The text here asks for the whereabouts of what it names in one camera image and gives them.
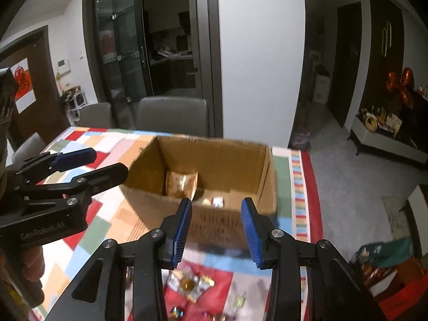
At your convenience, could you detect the wide grey dining chair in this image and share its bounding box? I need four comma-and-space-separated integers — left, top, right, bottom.
136, 96, 209, 137

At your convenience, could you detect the white shoe rack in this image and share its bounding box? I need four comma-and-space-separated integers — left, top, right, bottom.
60, 85, 88, 126

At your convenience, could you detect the dark hallway door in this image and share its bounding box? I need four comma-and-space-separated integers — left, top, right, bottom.
336, 2, 363, 128

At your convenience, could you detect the green bag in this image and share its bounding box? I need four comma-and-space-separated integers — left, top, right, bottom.
349, 237, 415, 268

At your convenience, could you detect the dark wardrobe with metal handles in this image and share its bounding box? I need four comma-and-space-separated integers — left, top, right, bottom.
366, 0, 406, 108

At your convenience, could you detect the person's left hand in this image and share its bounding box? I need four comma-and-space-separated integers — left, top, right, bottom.
0, 246, 45, 308

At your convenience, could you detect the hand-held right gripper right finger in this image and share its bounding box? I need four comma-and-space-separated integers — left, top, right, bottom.
241, 197, 388, 321

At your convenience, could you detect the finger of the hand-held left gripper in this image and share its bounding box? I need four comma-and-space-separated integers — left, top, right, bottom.
12, 147, 97, 185
13, 162, 129, 208

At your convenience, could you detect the orange foil balloon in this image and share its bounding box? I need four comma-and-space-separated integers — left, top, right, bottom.
386, 67, 418, 109

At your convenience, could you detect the red plastic basket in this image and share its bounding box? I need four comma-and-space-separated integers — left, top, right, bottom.
378, 272, 428, 321

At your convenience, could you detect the colourful patchwork tablecloth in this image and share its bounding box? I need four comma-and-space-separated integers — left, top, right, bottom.
32, 127, 323, 321

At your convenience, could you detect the white low cabinet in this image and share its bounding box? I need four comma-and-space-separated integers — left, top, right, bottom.
348, 107, 428, 166

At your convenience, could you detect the brown cardboard box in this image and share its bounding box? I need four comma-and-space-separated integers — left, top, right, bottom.
120, 136, 277, 251

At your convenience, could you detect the white side table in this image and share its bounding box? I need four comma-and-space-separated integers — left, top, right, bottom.
406, 184, 428, 251

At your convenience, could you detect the brown wooden door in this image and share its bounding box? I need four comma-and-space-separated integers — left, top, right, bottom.
0, 27, 69, 141

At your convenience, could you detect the white snack packet brown print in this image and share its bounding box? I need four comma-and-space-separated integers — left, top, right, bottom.
190, 274, 215, 303

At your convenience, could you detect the beige snack packet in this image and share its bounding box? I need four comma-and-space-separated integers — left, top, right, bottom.
165, 170, 199, 202

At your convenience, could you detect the white carton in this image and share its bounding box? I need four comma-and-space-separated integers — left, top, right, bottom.
314, 74, 331, 104

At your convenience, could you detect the dark framed glass sliding door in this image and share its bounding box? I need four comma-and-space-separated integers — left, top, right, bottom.
82, 0, 224, 137

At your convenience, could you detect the white snack packet yellow print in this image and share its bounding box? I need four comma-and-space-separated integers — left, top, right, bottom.
167, 270, 198, 292

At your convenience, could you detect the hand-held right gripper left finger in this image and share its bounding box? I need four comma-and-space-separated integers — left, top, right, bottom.
43, 198, 193, 321

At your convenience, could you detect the red and white door poster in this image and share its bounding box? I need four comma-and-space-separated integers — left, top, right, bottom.
9, 58, 37, 113

